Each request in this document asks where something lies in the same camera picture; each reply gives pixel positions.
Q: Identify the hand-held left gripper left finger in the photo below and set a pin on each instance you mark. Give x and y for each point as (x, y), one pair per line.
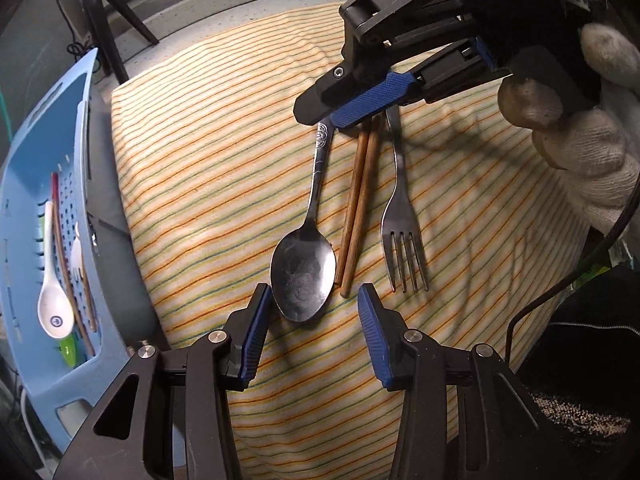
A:
(252, 342)

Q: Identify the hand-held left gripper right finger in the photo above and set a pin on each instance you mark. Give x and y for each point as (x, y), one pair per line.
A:
(375, 342)

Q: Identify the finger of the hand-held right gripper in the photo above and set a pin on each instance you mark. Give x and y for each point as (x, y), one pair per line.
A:
(370, 100)
(482, 55)

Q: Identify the metal spoon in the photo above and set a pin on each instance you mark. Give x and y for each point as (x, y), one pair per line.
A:
(302, 275)

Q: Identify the metal fork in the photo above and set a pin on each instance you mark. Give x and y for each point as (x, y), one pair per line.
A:
(397, 200)

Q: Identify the red-tipped wooden chopstick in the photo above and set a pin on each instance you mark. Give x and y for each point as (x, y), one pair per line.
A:
(89, 300)
(361, 210)
(62, 255)
(350, 210)

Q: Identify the white ceramic spoon blue emblem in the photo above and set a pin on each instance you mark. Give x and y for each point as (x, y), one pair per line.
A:
(54, 310)

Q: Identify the blue plastic utensil tray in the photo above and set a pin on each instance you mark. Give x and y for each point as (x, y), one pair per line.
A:
(25, 185)

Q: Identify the person's right hand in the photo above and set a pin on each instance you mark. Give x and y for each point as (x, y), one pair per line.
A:
(600, 160)

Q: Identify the yellow striped cloth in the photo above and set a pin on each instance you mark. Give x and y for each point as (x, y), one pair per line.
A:
(210, 160)

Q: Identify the green plastic utensil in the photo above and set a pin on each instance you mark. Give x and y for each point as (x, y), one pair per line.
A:
(69, 352)

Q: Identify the dark speckled cloth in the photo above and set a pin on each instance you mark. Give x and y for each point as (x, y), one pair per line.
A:
(580, 410)

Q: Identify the black tripod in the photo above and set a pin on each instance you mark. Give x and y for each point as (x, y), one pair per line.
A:
(102, 25)

